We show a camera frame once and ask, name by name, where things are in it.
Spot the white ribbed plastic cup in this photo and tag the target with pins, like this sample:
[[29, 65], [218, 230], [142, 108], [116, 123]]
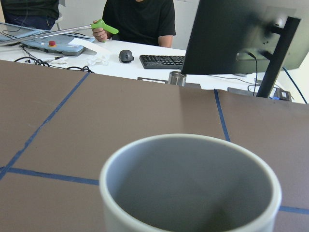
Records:
[[188, 183]]

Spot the small metal cylinder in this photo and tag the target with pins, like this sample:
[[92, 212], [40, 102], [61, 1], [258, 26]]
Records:
[[177, 78]]

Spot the black keyboard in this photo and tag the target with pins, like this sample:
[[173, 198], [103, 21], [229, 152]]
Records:
[[162, 62]]

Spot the black computer mouse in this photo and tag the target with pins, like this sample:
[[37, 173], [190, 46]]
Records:
[[125, 56]]

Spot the crumpled white tissue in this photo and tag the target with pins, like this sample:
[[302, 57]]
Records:
[[97, 60]]

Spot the person in black shirt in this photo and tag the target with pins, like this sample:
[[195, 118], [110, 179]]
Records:
[[150, 22]]

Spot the black monitor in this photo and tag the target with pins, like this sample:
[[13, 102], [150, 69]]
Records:
[[247, 36]]

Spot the blue teach pendant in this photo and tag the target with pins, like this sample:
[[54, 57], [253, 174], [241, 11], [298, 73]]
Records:
[[58, 44]]

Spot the green handled grabber stick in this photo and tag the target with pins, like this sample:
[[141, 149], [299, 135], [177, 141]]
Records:
[[99, 24]]

